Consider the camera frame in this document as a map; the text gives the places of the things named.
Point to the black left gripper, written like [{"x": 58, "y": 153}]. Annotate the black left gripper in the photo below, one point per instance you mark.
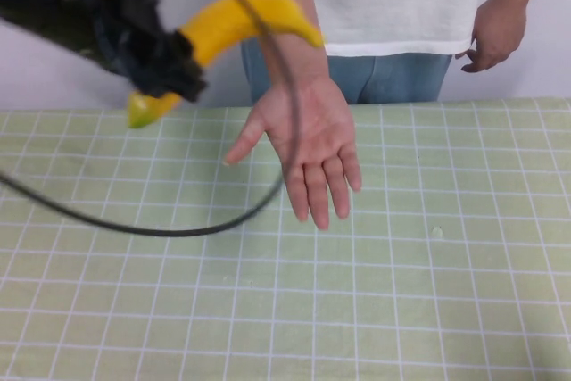
[{"x": 129, "y": 37}]

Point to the yellow plastic banana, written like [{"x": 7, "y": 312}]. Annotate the yellow plastic banana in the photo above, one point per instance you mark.
[{"x": 232, "y": 24}]

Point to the person's right hand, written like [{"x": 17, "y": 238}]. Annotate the person's right hand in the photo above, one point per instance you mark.
[{"x": 312, "y": 131}]

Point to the person's left hand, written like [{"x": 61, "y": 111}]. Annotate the person's left hand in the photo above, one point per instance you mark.
[{"x": 495, "y": 37}]

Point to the blue jeans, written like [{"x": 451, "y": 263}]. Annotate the blue jeans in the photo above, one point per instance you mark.
[{"x": 392, "y": 77}]

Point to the green checked tablecloth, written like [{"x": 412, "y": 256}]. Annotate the green checked tablecloth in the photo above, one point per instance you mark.
[{"x": 312, "y": 287}]

